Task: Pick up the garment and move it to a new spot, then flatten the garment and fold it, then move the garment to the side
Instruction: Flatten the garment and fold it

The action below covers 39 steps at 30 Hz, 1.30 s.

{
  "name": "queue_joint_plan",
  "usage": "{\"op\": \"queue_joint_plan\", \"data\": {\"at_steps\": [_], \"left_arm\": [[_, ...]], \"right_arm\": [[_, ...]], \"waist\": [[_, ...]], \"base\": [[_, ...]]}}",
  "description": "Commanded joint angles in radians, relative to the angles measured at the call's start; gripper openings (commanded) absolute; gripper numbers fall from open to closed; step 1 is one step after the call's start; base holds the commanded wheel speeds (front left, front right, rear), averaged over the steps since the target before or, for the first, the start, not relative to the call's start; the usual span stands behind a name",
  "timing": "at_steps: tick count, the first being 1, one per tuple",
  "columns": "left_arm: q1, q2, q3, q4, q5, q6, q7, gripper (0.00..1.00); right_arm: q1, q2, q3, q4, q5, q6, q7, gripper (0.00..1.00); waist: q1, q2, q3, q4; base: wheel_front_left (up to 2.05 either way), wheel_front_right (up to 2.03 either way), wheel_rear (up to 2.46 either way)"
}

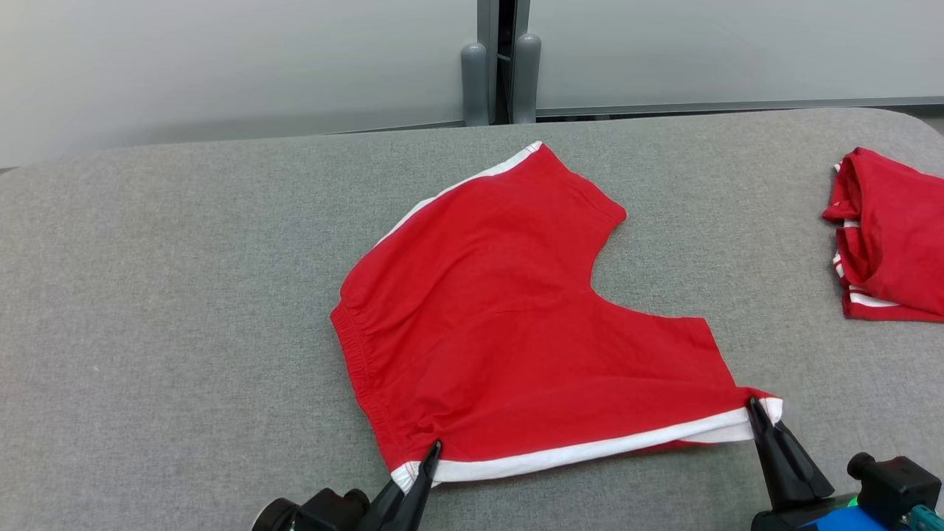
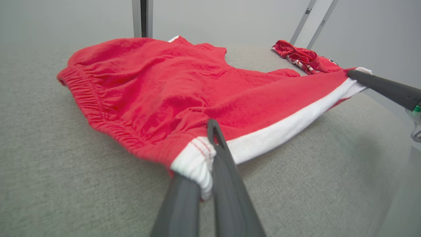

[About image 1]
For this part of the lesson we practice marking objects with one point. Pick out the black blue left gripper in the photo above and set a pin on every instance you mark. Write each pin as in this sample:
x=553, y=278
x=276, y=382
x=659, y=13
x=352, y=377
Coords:
x=332, y=512

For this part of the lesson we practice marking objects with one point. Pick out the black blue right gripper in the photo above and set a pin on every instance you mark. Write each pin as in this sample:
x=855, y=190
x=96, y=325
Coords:
x=892, y=487

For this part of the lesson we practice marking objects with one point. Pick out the red shorts with Bulls print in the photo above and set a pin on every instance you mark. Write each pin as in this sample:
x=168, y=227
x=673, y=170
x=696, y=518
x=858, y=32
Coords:
x=501, y=317

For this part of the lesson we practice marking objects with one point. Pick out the red white striped shirt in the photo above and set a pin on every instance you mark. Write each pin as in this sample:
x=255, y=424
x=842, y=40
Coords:
x=892, y=236

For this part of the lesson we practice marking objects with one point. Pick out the green right gripper connector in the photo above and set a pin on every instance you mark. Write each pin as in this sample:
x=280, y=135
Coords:
x=928, y=520

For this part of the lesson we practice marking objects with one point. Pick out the grey partition base rail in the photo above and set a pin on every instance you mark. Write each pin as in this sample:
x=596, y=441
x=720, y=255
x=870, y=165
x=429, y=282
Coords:
x=398, y=127
x=737, y=106

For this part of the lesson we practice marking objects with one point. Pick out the grey cylindrical post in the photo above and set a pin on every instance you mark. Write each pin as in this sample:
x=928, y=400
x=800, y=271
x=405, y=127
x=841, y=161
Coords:
x=526, y=77
x=475, y=85

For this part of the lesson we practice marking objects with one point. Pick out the grey metal partition frame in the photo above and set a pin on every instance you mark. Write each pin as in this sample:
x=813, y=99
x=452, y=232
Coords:
x=487, y=22

